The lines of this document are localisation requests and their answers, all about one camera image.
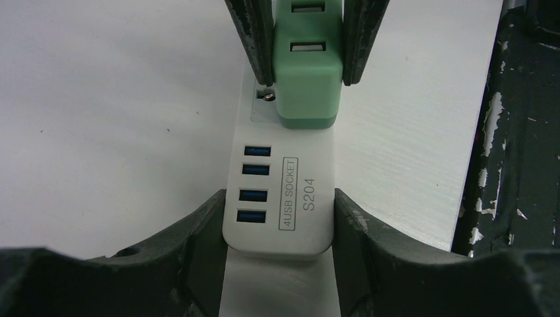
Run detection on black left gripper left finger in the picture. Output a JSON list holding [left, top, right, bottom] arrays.
[[1, 190, 228, 316]]

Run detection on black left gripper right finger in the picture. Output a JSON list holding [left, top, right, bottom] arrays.
[[332, 189, 559, 316]]

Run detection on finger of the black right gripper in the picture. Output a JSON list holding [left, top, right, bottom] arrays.
[[343, 0, 389, 87], [225, 0, 273, 87]]

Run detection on green USB adapter plug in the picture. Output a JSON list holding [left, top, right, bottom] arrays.
[[272, 1, 343, 129]]

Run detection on white USB power strip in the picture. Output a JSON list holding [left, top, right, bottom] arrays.
[[222, 64, 335, 260]]

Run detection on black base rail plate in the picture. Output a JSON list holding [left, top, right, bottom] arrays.
[[451, 1, 559, 257]]

